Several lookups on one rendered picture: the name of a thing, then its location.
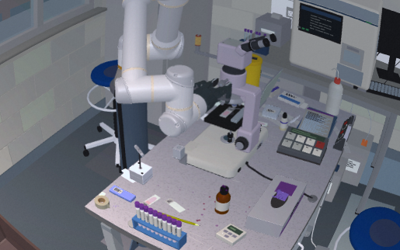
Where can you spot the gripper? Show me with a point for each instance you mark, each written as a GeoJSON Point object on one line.
{"type": "Point", "coordinates": [206, 95]}

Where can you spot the lavender binocular head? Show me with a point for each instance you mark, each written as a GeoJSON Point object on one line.
{"type": "Point", "coordinates": [234, 52]}

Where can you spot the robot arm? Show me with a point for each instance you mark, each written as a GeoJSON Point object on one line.
{"type": "Point", "coordinates": [140, 86]}

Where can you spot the lavender and white microscope body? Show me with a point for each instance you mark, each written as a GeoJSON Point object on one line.
{"type": "Point", "coordinates": [248, 114]}

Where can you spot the black wedge shaped holder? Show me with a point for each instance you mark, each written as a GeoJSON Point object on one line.
{"type": "Point", "coordinates": [343, 133]}

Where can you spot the grey under bench cabinet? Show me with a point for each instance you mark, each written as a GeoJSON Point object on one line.
{"type": "Point", "coordinates": [354, 152]}

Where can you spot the speckled lab bench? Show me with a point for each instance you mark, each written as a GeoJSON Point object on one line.
{"type": "Point", "coordinates": [111, 237]}

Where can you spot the yellow sharps container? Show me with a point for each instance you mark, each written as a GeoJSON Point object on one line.
{"type": "Point", "coordinates": [255, 71]}

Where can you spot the grey green leaning sheet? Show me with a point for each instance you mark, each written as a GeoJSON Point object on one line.
{"type": "Point", "coordinates": [272, 86]}

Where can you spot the light blue slide tray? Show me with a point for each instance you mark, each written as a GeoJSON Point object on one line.
{"type": "Point", "coordinates": [270, 111]}

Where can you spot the small blue rack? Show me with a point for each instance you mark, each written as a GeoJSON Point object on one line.
{"type": "Point", "coordinates": [262, 51]}

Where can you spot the dark focus knob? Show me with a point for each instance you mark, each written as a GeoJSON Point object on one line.
{"type": "Point", "coordinates": [242, 143]}

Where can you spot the small purple capped tube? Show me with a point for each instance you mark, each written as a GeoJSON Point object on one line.
{"type": "Point", "coordinates": [251, 32]}
{"type": "Point", "coordinates": [257, 33]}
{"type": "Point", "coordinates": [246, 32]}

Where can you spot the white and blue slide case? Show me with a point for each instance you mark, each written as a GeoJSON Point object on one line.
{"type": "Point", "coordinates": [291, 99]}

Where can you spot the white dropper bottle black cap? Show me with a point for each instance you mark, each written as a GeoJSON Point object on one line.
{"type": "Point", "coordinates": [283, 123]}

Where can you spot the white pen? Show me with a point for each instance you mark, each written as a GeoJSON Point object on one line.
{"type": "Point", "coordinates": [294, 119]}

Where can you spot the grey box device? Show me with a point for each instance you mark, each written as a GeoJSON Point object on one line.
{"type": "Point", "coordinates": [272, 29]}

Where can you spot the small grey box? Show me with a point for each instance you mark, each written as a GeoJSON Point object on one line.
{"type": "Point", "coordinates": [178, 152]}

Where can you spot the dark grey keypad counter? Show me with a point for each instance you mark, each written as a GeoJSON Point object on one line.
{"type": "Point", "coordinates": [302, 147]}

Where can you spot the beige analyzer with screen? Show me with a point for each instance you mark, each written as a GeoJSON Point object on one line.
{"type": "Point", "coordinates": [324, 52]}

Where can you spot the white wash bottle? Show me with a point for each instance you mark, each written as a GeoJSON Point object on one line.
{"type": "Point", "coordinates": [334, 99]}

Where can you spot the brown glass bottle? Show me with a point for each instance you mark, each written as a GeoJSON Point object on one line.
{"type": "Point", "coordinates": [222, 201]}

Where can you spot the white block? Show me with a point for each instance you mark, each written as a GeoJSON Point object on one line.
{"type": "Point", "coordinates": [140, 175]}

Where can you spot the blue lab stool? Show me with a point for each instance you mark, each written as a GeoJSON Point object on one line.
{"type": "Point", "coordinates": [104, 73]}
{"type": "Point", "coordinates": [380, 230]}

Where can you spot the white glass slide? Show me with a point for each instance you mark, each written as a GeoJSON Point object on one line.
{"type": "Point", "coordinates": [176, 205]}

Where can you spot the white purple striped tissue box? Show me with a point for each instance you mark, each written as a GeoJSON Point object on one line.
{"type": "Point", "coordinates": [265, 215]}

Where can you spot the pink glass slide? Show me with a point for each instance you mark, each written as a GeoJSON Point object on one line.
{"type": "Point", "coordinates": [152, 200]}

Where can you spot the yellow pencil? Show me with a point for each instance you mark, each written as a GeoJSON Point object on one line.
{"type": "Point", "coordinates": [182, 220]}

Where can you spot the purple capped test tube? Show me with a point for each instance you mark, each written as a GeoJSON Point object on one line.
{"type": "Point", "coordinates": [137, 204]}
{"type": "Point", "coordinates": [146, 209]}
{"type": "Point", "coordinates": [142, 207]}
{"type": "Point", "coordinates": [165, 218]}
{"type": "Point", "coordinates": [169, 220]}
{"type": "Point", "coordinates": [178, 224]}
{"type": "Point", "coordinates": [151, 211]}
{"type": "Point", "coordinates": [155, 214]}
{"type": "Point", "coordinates": [174, 222]}
{"type": "Point", "coordinates": [160, 216]}

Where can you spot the white desk timer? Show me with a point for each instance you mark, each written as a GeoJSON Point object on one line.
{"type": "Point", "coordinates": [230, 235]}

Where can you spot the blue case with label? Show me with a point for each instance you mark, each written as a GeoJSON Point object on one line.
{"type": "Point", "coordinates": [123, 194]}

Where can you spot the orange tag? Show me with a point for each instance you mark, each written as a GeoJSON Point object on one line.
{"type": "Point", "coordinates": [364, 142]}

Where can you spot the blue test tube rack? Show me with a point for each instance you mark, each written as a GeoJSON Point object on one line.
{"type": "Point", "coordinates": [158, 236]}

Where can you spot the small white piece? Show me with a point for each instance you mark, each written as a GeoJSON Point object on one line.
{"type": "Point", "coordinates": [102, 194]}

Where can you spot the dark keyboard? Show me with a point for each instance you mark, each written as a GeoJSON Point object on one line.
{"type": "Point", "coordinates": [388, 91]}

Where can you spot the beige tape roll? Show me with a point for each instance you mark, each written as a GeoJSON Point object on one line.
{"type": "Point", "coordinates": [106, 204]}

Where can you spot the grey steel table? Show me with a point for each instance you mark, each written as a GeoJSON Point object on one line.
{"type": "Point", "coordinates": [376, 163]}

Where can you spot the window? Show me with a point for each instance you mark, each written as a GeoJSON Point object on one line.
{"type": "Point", "coordinates": [8, 20]}

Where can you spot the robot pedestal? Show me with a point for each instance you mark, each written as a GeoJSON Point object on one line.
{"type": "Point", "coordinates": [133, 138]}

